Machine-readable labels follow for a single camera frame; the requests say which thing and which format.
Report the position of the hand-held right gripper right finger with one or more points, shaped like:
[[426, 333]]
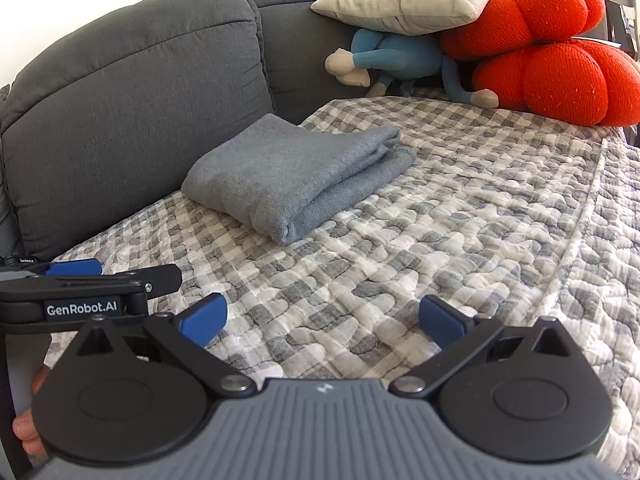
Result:
[[445, 317]]

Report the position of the person's left hand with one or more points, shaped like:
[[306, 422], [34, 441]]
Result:
[[30, 432]]

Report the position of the grey checked quilt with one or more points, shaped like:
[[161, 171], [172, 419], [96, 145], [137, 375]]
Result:
[[450, 220]]

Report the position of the grey knit sweater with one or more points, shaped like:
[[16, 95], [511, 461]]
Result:
[[290, 175]]

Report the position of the red pumpkin cushion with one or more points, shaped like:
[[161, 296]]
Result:
[[560, 80], [525, 15]]

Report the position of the blue plush toy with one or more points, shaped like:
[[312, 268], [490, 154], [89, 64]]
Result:
[[395, 55]]

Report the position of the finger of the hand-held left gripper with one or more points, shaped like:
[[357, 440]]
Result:
[[75, 267]]

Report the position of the dark grey sofa backrest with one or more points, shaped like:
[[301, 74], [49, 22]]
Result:
[[125, 110]]

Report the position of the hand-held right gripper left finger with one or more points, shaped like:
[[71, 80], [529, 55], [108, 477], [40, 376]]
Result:
[[205, 317]]

